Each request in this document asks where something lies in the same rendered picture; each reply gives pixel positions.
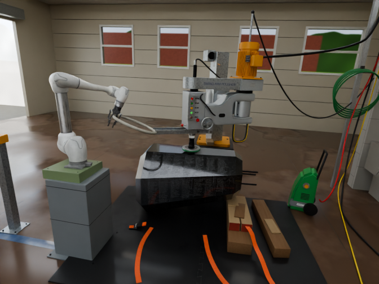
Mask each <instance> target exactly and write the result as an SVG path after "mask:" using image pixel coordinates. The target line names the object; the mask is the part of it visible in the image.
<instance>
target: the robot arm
mask: <svg viewBox="0 0 379 284"><path fill-rule="evenodd" d="M49 83H50V85H51V88H52V90H53V92H54V93H55V98H56V105H57V110H58V117H59V125H60V134H59V135H58V142H57V145H58V148H59V150H60V151H62V152H63V153H65V154H67V156H68V158H69V164H68V165H65V166H64V168H73V169H79V170H82V169H83V168H85V167H89V166H92V162H88V161H87V146H86V142H85V140H84V139H83V138H82V137H80V136H76V134H75V133H74V132H73V131H72V124H71V120H70V111H69V103H68V95H67V92H68V91H69V88H76V89H83V90H91V91H103V92H106V93H107V94H108V95H109V96H112V97H115V98H116V101H115V104H114V108H113V109H112V110H111V109H110V110H109V115H108V119H109V120H108V126H109V124H110V121H111V118H112V116H113V115H114V114H115V115H116V117H117V116H118V114H120V116H119V118H118V119H120V117H121V116H122V114H121V113H120V111H121V108H122V107H123V105H124V103H125V101H126V99H127V97H128V94H129V89H128V88H126V87H124V86H122V87H121V88H118V87H115V86H109V87H105V86H100V85H95V84H92V83H88V82H86V81H84V80H82V79H80V78H78V77H75V76H73V75H70V74H67V73H63V72H56V73H53V74H52V75H50V77H49ZM111 111H112V112H113V114H112V115H111V117H109V116H110V114H111Z"/></svg>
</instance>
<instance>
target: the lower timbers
mask: <svg viewBox="0 0 379 284"><path fill-rule="evenodd" d="M252 209H253V211H254V214H255V216H256V218H257V220H258V223H259V226H260V227H261V230H262V232H263V235H264V237H265V239H266V241H267V244H268V246H269V248H270V251H271V253H272V255H273V257H274V258H289V256H290V251H291V249H290V247H289V245H288V243H287V241H286V239H285V238H284V236H283V234H282V232H281V230H280V228H279V227H278V225H277V223H276V221H275V219H274V217H273V216H272V214H271V212H270V211H269V209H268V207H267V205H266V203H265V201H264V200H262V199H253V200H252ZM226 213H227V200H226ZM264 219H272V220H273V221H274V222H275V224H276V226H277V227H278V229H279V231H280V232H281V234H272V233H271V232H270V230H269V228H268V226H267V224H266V223H265V221H264ZM252 245H253V244H252V239H251V236H250V233H249V232H241V230H239V231H234V230H228V215H227V252H232V253H237V254H245V255H251V253H252Z"/></svg>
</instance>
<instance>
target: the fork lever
mask: <svg viewBox="0 0 379 284"><path fill-rule="evenodd" d="M153 129H154V130H155V131H156V132H157V134H156V135H161V134H208V130H204V129H198V130H188V129H186V128H184V127H153Z"/></svg>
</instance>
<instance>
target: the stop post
mask: <svg viewBox="0 0 379 284"><path fill-rule="evenodd" d="M6 142H9V140H8V135H7V134H0V187H1V192H2V198H3V203H4V207H5V212H6V217H7V222H8V226H7V227H5V228H4V229H2V230H1V231H0V233H6V234H14V235H16V234H18V233H19V232H20V231H21V230H23V229H24V228H25V227H27V226H28V225H29V224H30V223H25V222H20V218H19V212H18V208H17V202H16V196H15V190H14V184H13V181H12V175H11V169H10V163H9V159H8V153H7V147H6Z"/></svg>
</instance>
